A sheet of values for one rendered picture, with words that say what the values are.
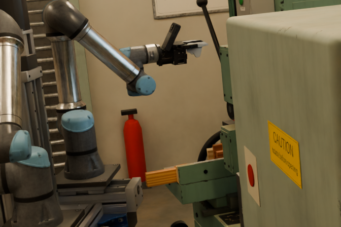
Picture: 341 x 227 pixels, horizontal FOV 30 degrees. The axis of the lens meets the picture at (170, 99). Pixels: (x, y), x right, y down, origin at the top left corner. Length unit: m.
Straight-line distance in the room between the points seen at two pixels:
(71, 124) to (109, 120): 2.59
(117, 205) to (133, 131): 2.43
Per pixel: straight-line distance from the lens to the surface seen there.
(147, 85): 2.35
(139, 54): 2.48
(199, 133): 4.98
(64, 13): 2.30
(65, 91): 2.44
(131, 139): 4.76
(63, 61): 2.42
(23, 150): 1.59
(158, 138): 4.94
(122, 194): 2.32
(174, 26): 2.52
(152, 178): 1.87
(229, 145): 1.69
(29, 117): 2.08
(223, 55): 1.66
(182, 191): 1.86
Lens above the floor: 1.46
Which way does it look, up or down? 10 degrees down
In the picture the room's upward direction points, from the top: 6 degrees counter-clockwise
